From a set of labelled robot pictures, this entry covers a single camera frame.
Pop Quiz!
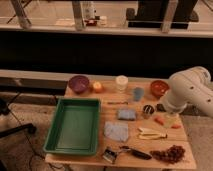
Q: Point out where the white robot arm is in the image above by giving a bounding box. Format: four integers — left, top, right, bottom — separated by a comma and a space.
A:
160, 66, 213, 128

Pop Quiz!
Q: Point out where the orange carrot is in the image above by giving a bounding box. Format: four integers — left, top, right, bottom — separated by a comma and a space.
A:
154, 116, 181, 129

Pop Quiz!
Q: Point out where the black rectangular block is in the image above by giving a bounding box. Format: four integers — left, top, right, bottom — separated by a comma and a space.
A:
156, 104, 166, 112

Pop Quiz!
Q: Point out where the small metal cup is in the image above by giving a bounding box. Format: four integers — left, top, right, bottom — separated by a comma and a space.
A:
143, 105, 154, 119

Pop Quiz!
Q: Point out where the brown grape bunch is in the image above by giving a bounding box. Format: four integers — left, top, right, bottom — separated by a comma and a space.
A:
150, 145, 185, 164

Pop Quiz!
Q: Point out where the orange bowl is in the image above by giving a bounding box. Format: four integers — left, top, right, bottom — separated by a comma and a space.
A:
150, 80, 169, 98

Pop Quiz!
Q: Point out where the blue plastic cup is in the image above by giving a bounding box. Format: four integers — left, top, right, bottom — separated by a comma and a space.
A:
133, 87, 144, 101

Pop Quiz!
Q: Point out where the blue sponge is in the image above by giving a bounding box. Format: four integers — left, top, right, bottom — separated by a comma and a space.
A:
117, 109, 136, 120

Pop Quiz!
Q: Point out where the blue cloth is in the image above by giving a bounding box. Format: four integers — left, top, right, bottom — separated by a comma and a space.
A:
104, 121, 129, 142

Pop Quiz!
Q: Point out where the white lidded cup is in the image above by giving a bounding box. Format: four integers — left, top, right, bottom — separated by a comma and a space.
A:
115, 75, 128, 92

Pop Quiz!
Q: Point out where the orange round fruit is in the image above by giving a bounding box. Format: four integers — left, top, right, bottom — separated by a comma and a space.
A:
92, 82, 103, 93

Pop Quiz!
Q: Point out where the green plastic tray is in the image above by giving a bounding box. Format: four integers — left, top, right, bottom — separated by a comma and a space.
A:
43, 98, 101, 156

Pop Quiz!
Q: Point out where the purple bowl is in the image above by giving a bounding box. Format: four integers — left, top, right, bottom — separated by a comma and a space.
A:
68, 75, 90, 94

